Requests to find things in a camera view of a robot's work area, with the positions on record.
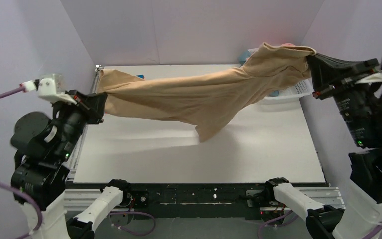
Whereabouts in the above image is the beige t shirt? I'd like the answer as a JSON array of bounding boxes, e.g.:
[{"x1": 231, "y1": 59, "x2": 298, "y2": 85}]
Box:
[{"x1": 97, "y1": 43, "x2": 316, "y2": 142}]

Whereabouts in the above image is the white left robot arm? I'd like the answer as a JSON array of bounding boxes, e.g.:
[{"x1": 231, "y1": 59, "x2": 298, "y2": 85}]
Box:
[{"x1": 10, "y1": 90, "x2": 131, "y2": 239}]

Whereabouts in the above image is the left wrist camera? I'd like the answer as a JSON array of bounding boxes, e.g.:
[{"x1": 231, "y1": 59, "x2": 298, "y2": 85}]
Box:
[{"x1": 20, "y1": 73, "x2": 76, "y2": 105}]

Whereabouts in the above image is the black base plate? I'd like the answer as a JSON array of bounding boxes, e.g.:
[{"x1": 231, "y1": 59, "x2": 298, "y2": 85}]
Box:
[{"x1": 100, "y1": 183, "x2": 297, "y2": 221}]

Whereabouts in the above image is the white plastic basket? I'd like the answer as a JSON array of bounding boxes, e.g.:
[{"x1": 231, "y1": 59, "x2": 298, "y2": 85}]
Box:
[{"x1": 247, "y1": 47, "x2": 313, "y2": 106}]

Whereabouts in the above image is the grey blue t shirt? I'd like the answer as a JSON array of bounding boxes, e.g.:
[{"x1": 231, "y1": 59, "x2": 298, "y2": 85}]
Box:
[{"x1": 238, "y1": 48, "x2": 279, "y2": 97}]

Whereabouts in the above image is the aluminium frame rail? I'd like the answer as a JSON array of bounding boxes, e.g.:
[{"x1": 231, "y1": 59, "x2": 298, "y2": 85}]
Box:
[{"x1": 62, "y1": 65, "x2": 347, "y2": 215}]

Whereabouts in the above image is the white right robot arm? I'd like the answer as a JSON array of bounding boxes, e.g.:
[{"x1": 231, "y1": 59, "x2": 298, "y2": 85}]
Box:
[{"x1": 259, "y1": 54, "x2": 382, "y2": 239}]

